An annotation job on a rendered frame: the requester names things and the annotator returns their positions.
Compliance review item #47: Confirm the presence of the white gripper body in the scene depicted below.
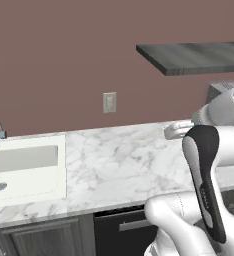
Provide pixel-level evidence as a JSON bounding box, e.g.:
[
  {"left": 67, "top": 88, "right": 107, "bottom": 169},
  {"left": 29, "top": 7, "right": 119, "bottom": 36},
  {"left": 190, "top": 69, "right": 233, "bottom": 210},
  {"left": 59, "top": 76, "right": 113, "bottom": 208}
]
[{"left": 163, "top": 120, "right": 196, "bottom": 141}]

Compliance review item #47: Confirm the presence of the dark grey wooden shelf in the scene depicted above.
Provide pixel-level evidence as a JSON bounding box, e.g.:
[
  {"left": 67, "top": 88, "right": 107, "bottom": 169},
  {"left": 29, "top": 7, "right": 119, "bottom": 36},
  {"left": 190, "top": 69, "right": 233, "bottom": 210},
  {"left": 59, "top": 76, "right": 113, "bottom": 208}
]
[{"left": 135, "top": 41, "right": 234, "bottom": 77}]

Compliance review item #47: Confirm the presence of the black dishwasher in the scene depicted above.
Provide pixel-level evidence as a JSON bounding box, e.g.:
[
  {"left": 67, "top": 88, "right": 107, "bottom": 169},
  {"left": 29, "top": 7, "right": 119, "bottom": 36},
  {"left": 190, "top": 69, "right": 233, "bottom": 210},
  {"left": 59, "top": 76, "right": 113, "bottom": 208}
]
[{"left": 93, "top": 205, "right": 160, "bottom": 256}]

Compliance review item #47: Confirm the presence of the white sink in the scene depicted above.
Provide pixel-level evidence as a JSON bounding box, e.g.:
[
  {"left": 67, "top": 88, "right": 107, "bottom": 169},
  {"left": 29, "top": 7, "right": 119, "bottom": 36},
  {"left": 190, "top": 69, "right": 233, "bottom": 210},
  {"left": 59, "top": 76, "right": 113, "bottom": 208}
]
[{"left": 0, "top": 134, "right": 68, "bottom": 210}]

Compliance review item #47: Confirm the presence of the dark grey cupboard door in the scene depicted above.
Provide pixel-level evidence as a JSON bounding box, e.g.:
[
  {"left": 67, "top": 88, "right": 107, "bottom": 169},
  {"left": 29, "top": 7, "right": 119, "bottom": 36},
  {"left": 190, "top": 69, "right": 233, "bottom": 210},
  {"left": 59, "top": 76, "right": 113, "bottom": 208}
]
[{"left": 0, "top": 215, "right": 94, "bottom": 256}]

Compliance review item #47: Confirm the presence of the beige wall socket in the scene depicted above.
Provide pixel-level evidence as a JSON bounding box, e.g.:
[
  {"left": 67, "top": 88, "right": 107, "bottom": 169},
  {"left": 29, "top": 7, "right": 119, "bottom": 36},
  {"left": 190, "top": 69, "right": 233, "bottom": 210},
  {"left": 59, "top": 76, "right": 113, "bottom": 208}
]
[{"left": 102, "top": 91, "right": 118, "bottom": 114}]

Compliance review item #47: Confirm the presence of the silver dishwasher handle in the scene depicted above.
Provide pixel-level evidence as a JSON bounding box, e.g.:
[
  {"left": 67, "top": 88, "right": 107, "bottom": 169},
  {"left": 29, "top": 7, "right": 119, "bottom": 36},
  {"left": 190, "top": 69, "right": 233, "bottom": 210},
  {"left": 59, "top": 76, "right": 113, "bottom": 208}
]
[{"left": 118, "top": 218, "right": 154, "bottom": 233}]

